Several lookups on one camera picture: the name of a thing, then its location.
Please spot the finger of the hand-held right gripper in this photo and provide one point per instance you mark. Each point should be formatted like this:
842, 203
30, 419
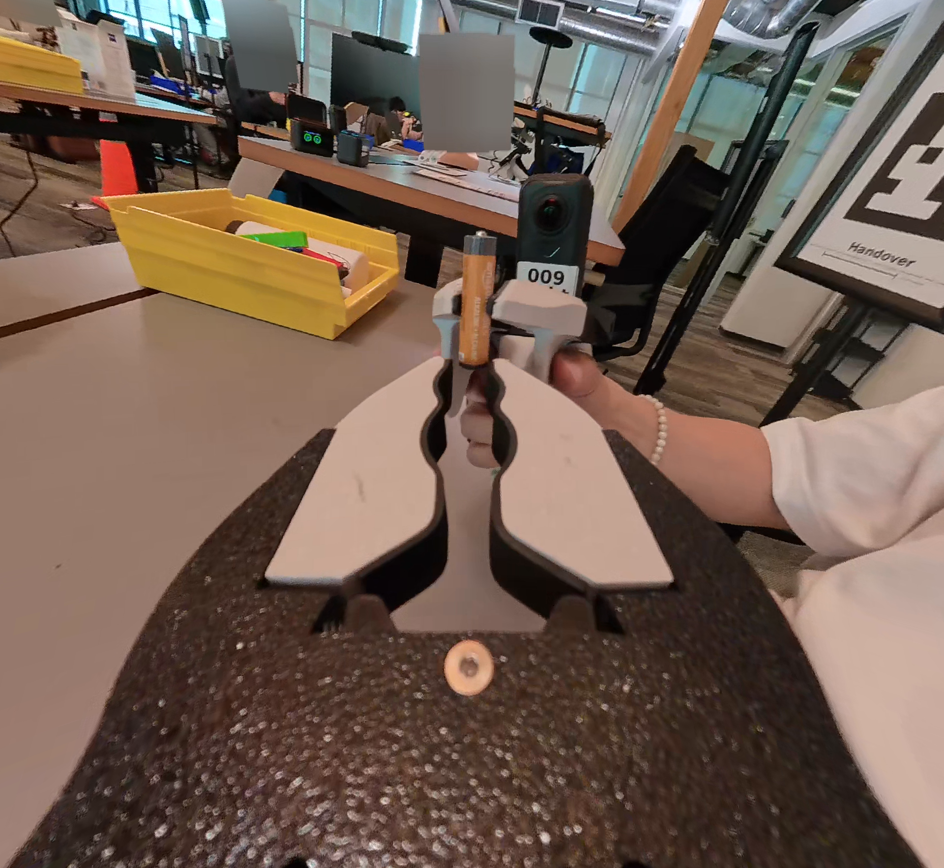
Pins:
446, 311
538, 308

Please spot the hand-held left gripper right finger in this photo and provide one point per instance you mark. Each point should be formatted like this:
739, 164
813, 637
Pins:
582, 499

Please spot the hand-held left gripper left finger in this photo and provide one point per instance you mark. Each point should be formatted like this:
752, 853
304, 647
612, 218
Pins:
361, 499

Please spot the orange and black battery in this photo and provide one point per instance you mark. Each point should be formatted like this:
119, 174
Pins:
476, 308

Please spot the yellow plastic bin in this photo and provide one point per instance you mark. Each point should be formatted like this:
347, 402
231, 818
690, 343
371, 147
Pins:
221, 271

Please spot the person's right forearm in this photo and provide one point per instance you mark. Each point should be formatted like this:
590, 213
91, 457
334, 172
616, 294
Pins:
708, 462

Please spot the person's right hand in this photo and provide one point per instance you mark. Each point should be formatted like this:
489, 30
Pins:
590, 381

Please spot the white cylinder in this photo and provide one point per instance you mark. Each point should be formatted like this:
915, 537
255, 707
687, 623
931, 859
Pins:
354, 267

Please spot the black office chair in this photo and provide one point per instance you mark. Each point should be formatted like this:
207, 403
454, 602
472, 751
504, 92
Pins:
664, 234

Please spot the grey-top wood-edged desk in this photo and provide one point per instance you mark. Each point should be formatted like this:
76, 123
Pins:
413, 190

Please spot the small red item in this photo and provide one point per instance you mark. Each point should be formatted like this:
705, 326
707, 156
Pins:
321, 256

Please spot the green block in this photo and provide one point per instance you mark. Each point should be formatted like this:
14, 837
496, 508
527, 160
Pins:
276, 240

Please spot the dark small box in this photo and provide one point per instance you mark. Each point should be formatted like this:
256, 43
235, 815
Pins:
352, 149

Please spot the black round-top stand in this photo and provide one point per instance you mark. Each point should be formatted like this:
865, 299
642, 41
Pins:
549, 36

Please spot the white tube with brown end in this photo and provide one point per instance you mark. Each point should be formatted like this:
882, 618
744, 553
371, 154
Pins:
262, 226

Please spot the black case with green lights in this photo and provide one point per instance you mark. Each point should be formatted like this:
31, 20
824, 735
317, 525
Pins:
311, 138

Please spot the black computer monitor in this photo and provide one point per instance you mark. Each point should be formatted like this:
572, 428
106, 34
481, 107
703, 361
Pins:
372, 75

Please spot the black tripod stand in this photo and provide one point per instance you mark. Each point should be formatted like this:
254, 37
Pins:
771, 108

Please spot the black poster easel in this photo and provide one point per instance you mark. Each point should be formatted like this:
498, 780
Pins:
818, 359

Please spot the person's white shirt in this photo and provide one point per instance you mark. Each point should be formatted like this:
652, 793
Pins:
870, 477

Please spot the orange traffic cone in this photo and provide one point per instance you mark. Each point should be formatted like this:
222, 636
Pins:
118, 171

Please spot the black-framed marker poster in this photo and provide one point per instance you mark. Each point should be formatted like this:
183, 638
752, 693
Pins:
914, 167

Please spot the wooden-top standing desk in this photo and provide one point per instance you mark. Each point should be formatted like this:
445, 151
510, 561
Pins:
110, 105

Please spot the white cardboard box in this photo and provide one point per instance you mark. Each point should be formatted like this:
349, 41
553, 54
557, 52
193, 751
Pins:
103, 61

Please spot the stack of yellow bins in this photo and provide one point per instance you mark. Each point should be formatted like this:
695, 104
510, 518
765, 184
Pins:
37, 68

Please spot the slim wooden post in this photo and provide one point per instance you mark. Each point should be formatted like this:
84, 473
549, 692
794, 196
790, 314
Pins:
686, 72

